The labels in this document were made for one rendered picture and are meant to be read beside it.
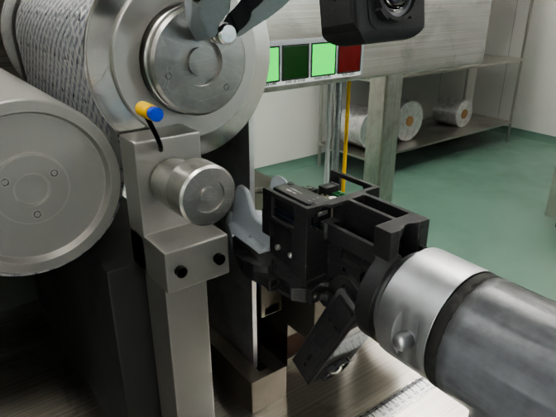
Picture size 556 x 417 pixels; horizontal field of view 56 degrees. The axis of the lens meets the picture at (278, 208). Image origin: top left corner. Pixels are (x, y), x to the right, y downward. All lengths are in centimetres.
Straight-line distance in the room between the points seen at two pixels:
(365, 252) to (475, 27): 94
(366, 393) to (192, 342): 23
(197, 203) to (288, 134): 364
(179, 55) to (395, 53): 72
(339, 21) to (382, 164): 111
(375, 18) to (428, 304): 16
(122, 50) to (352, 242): 20
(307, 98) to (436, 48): 292
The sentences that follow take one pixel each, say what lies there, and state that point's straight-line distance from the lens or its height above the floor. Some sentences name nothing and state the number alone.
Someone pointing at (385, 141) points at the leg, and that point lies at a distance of 133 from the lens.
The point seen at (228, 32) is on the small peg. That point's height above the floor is 127.
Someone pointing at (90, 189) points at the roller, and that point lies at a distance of 40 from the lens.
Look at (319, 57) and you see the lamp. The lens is 91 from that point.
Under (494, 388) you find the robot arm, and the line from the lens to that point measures 29.
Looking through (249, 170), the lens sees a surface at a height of 115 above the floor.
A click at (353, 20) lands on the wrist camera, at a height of 129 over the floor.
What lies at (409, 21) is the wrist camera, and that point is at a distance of 26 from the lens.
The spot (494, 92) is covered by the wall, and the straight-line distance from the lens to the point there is 553.
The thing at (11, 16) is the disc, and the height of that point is 127.
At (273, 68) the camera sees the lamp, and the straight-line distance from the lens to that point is 85.
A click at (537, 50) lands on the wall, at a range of 531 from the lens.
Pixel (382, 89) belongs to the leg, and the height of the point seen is 107.
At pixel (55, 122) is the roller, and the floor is 122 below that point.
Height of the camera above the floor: 130
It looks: 23 degrees down
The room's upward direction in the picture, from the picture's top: straight up
